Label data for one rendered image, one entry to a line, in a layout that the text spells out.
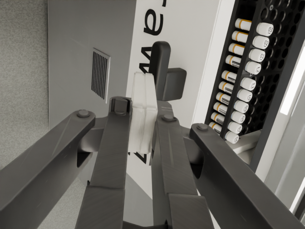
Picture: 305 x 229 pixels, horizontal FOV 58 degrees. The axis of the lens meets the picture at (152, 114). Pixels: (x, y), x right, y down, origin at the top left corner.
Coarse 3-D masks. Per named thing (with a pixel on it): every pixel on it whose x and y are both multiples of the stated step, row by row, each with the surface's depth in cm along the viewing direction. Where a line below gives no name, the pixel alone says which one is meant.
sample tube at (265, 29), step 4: (236, 20) 31; (240, 20) 31; (244, 20) 31; (248, 20) 30; (236, 24) 31; (240, 24) 31; (244, 24) 30; (248, 24) 30; (260, 24) 29; (264, 24) 29; (268, 24) 29; (240, 28) 31; (244, 28) 31; (248, 28) 30; (256, 28) 29; (260, 28) 29; (264, 28) 29; (268, 28) 28; (272, 28) 29; (260, 32) 29; (264, 32) 29; (268, 32) 29
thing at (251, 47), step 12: (264, 0) 28; (264, 12) 30; (252, 24) 29; (252, 36) 29; (252, 48) 30; (252, 60) 31; (240, 72) 31; (240, 84) 32; (228, 108) 33; (228, 120) 34
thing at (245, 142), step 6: (252, 132) 45; (258, 132) 45; (240, 138) 42; (246, 138) 43; (252, 138) 43; (258, 138) 43; (228, 144) 40; (234, 144) 40; (240, 144) 40; (246, 144) 41; (252, 144) 42; (234, 150) 39; (240, 150) 40
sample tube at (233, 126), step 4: (212, 116) 36; (216, 116) 35; (220, 116) 35; (216, 120) 35; (220, 120) 35; (232, 124) 34; (236, 124) 33; (240, 124) 34; (228, 128) 34; (232, 128) 34; (236, 128) 33; (240, 128) 34; (236, 132) 34
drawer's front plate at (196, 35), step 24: (144, 0) 27; (168, 0) 25; (192, 0) 22; (216, 0) 21; (144, 24) 28; (168, 24) 25; (192, 24) 23; (216, 24) 21; (192, 48) 23; (216, 48) 22; (192, 72) 24; (216, 72) 24; (192, 96) 24; (192, 120) 25; (144, 168) 32
